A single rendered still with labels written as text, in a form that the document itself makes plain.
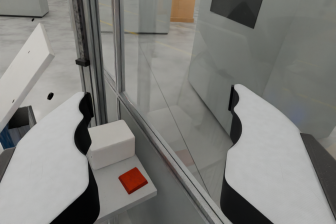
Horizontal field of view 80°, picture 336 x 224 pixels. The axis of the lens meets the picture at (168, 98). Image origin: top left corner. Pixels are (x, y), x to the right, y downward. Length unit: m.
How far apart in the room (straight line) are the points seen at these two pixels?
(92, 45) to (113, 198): 0.56
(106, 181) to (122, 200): 0.10
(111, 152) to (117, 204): 0.18
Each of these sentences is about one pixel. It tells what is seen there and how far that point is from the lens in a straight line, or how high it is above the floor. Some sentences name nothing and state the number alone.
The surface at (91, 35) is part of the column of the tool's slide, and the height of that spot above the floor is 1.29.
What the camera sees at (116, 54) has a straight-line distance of 0.93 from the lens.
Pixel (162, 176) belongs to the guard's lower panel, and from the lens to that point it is 0.80.
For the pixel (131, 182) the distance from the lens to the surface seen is 0.78.
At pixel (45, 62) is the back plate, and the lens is 0.46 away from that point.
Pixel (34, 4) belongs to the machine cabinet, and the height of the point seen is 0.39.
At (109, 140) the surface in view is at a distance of 0.79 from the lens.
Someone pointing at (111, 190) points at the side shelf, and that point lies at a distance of 0.79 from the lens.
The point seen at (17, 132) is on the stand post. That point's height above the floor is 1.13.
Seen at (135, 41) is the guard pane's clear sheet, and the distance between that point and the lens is 0.76.
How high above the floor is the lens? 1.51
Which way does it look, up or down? 31 degrees down
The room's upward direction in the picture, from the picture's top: 6 degrees clockwise
